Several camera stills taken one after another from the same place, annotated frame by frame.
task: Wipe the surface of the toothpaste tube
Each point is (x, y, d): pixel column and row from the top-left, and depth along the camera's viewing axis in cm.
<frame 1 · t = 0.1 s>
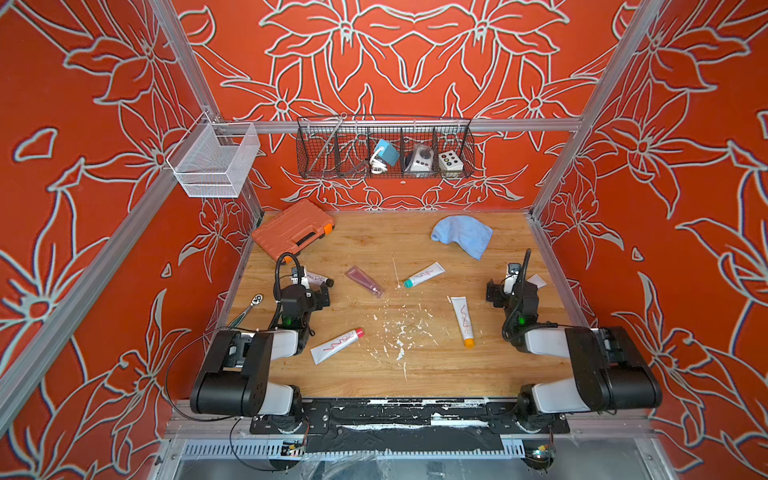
left hand: (309, 282, 93), fingers open
right hand: (503, 278, 91), fingers open
blue microfiber cloth: (474, 236, 111), point 3 cm above the table
green cap toothpaste tube: (429, 273, 102), point 2 cm above the table
orange cap toothpaste tube: (464, 319, 90), point 2 cm above the table
pink cap toothpaste tube: (321, 351, 85), on the table
pink translucent tube: (361, 277, 103), on the table
orange tool case: (286, 235, 109), point 5 cm above the table
ratchet wrench: (256, 299, 95), point 2 cm above the table

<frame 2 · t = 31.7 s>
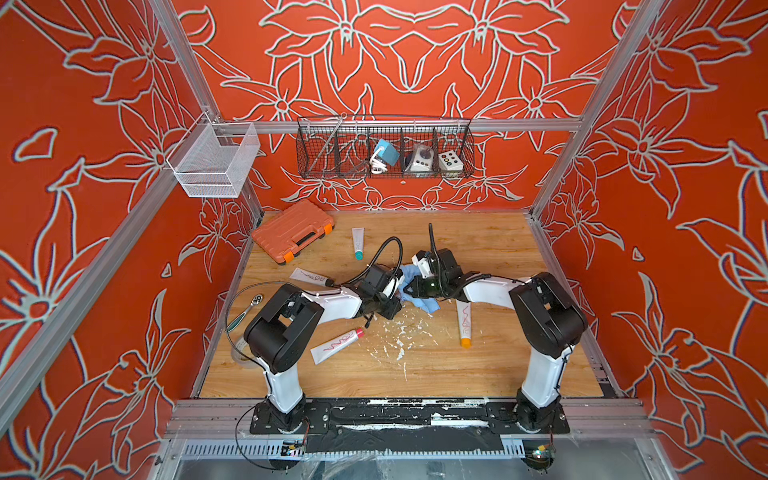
left hand: (398, 302, 93), fingers open
right hand: (398, 291, 92), fingers closed
blue microfiber cloth: (428, 305, 92), point 4 cm above the table
green cap toothpaste tube: (358, 238, 112), point 2 cm above the table
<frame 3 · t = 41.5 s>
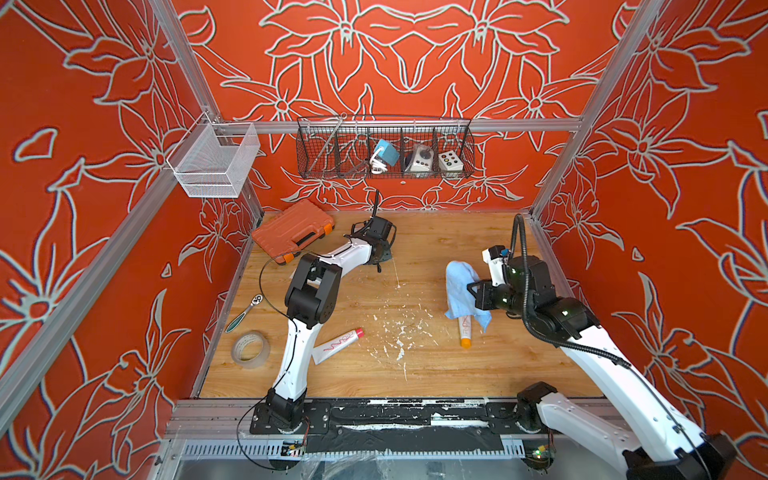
left hand: (382, 250, 105), fingers open
right hand: (463, 285, 73), fingers closed
blue microfiber cloth: (460, 302, 78), point 16 cm above the table
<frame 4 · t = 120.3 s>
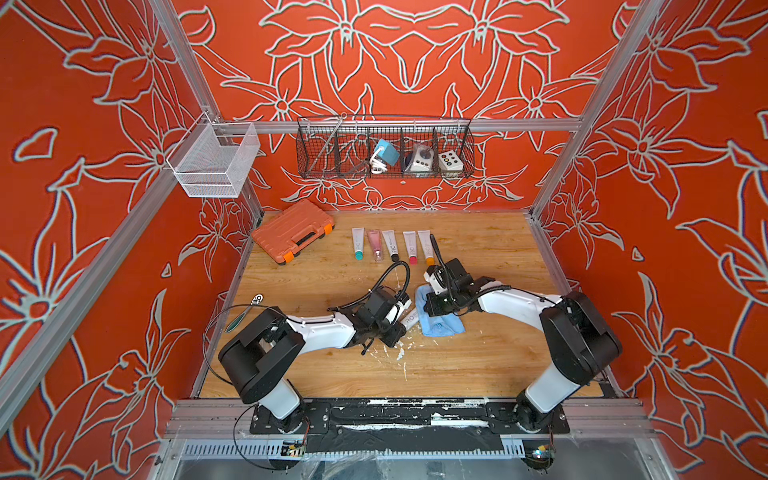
left hand: (404, 328, 87), fingers closed
right hand: (418, 308, 89), fingers closed
blue microfiber cloth: (440, 325, 87), point 4 cm above the table
orange cap toothpaste tube: (427, 236, 116), on the table
pink cap toothpaste tube: (410, 240, 112), on the table
black cap white tube: (391, 241, 111), point 2 cm above the table
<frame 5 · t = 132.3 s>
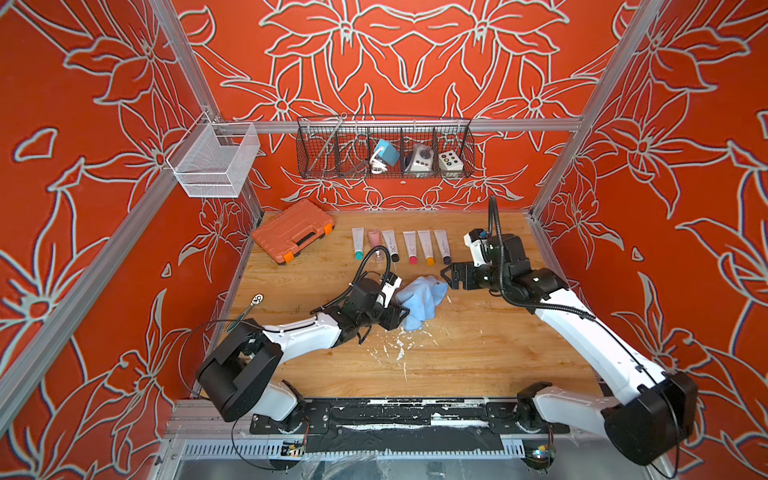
left hand: (404, 306, 84), fingers open
right hand: (449, 270, 77), fingers open
blue microfiber cloth: (420, 297, 84), point 12 cm above the table
